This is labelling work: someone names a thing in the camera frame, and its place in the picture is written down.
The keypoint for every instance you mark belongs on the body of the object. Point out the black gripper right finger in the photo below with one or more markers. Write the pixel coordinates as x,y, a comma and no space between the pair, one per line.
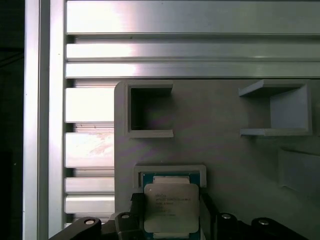
208,220

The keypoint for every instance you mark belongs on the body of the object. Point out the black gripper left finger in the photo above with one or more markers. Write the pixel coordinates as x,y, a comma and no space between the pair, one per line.
136,215

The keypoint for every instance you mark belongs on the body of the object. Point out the grey parts rack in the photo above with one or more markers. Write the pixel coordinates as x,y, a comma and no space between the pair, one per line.
212,150

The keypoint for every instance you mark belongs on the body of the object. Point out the silver CPU chip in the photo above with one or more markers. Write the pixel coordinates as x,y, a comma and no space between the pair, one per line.
172,207

